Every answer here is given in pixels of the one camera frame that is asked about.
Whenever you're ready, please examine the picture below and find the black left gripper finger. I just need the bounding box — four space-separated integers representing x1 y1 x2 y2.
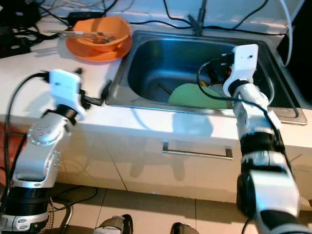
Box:
99 79 113 105

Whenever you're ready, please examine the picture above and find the orange plastic bowl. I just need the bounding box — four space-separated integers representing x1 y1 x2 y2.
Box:
76 16 132 53

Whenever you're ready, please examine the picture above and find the green plate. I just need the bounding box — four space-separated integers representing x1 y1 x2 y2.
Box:
168 83 230 109

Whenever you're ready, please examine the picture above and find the stainless steel sink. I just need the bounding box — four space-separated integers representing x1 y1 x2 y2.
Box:
106 30 308 126

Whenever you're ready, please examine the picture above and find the dark metal faucet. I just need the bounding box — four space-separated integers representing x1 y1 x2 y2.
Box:
188 0 208 36

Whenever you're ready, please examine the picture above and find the thin brown stick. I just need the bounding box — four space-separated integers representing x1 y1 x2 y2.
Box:
157 83 172 95

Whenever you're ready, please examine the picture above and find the black power adapter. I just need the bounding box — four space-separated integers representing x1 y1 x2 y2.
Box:
67 12 103 25

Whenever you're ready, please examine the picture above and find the red plastic bag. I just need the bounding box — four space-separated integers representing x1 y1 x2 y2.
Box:
0 123 14 188

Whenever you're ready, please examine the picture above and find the black electronics box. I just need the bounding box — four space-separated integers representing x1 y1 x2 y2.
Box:
0 0 39 27

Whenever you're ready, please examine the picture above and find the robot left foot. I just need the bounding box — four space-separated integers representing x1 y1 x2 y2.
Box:
94 214 133 234

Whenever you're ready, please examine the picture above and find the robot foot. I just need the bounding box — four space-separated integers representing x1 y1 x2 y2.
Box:
171 223 200 234
94 214 133 234

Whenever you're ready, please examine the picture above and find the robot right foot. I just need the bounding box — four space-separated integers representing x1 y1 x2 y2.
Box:
171 223 200 234

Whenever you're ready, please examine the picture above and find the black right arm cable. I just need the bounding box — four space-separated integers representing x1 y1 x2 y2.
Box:
196 58 293 166

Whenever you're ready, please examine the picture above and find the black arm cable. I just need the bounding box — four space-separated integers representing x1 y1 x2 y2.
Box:
4 73 50 234
196 58 293 166

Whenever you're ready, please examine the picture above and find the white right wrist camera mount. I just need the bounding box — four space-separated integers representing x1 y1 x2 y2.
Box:
223 44 259 97

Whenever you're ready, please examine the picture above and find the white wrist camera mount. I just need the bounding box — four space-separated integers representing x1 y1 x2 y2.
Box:
223 44 259 97
49 69 84 120

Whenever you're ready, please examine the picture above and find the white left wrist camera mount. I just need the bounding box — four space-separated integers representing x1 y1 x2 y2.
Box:
49 69 84 120

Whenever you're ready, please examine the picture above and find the white hose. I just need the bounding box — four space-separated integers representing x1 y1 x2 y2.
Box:
279 0 295 66

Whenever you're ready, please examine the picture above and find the metal drawer handle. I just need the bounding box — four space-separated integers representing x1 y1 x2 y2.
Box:
162 141 234 160

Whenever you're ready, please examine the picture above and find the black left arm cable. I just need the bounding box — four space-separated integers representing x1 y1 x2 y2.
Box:
4 73 50 234

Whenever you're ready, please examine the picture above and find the wire grille floor fan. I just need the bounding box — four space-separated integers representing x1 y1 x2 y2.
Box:
46 197 76 234

